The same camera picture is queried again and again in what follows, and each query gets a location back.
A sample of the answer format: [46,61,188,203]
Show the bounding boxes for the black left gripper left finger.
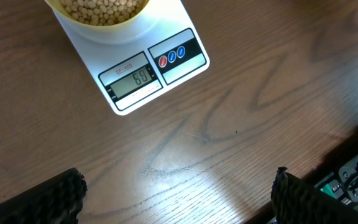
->
[0,168,87,224]

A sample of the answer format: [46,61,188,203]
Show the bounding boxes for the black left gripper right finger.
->
[271,167,358,224]

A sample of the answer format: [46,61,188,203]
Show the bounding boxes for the yellow plastic bowl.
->
[45,0,158,32]

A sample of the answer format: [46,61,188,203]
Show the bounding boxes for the white digital kitchen scale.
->
[53,0,210,116]

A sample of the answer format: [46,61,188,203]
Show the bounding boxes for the soybeans in yellow bowl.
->
[60,0,146,26]

